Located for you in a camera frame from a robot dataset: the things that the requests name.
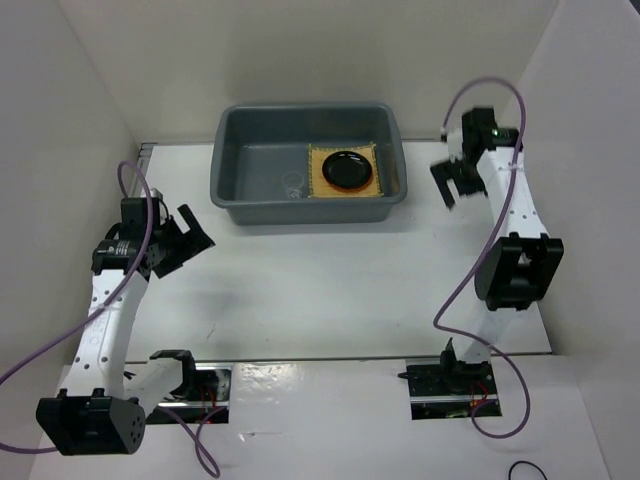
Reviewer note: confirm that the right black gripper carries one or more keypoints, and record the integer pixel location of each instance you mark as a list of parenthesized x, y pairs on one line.
[(440, 171)]

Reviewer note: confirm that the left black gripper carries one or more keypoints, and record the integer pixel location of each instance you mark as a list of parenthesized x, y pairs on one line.
[(190, 244)]

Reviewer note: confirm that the black round plate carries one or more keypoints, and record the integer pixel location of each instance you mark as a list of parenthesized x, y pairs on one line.
[(347, 168)]

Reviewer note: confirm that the clear plastic cup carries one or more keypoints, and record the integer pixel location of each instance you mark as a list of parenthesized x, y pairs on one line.
[(294, 185)]

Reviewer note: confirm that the bamboo woven mat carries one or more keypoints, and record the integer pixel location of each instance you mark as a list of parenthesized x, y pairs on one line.
[(318, 185)]

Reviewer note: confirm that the orange plastic plate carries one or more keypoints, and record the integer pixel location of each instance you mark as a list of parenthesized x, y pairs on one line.
[(348, 190)]

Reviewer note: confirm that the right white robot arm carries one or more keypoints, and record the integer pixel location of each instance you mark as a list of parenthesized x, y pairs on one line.
[(522, 260)]

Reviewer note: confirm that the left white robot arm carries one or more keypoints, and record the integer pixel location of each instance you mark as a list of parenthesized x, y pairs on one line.
[(97, 410)]

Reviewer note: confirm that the grey plastic bin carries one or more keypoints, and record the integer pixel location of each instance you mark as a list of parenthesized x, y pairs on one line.
[(255, 145)]

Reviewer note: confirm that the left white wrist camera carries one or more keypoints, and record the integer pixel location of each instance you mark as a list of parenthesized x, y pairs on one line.
[(164, 211)]

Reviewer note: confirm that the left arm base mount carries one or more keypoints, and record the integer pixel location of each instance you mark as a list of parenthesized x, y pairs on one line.
[(210, 395)]

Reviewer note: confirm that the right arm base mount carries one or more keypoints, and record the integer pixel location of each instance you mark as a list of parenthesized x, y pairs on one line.
[(438, 391)]

